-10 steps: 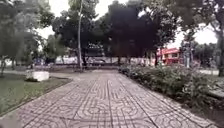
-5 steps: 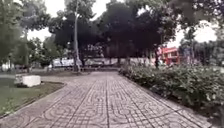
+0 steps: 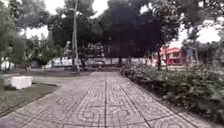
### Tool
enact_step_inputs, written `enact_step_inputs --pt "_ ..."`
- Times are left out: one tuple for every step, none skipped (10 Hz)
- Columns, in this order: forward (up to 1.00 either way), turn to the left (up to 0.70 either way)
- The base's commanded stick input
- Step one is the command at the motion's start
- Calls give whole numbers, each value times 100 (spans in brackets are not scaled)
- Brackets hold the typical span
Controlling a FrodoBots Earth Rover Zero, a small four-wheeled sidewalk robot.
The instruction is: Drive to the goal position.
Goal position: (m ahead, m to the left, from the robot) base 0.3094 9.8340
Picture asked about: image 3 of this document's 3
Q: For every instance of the vehicle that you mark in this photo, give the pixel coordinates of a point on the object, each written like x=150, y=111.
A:
x=97, y=63

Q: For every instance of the group of trees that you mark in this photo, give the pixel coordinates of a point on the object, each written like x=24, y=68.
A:
x=126, y=30

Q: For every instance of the patterned paving tile path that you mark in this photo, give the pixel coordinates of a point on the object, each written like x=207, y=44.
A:
x=106, y=103

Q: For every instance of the tall pale tree trunk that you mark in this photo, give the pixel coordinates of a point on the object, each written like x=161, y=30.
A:
x=75, y=40

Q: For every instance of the red building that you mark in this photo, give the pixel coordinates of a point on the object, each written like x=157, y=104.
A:
x=172, y=55

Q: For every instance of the bed of low shrubs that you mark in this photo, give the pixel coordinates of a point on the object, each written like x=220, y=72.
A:
x=186, y=86

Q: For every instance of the stone bench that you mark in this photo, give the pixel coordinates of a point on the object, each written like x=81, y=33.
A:
x=20, y=82

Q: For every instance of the grass lawn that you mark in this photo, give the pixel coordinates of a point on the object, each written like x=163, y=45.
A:
x=20, y=97

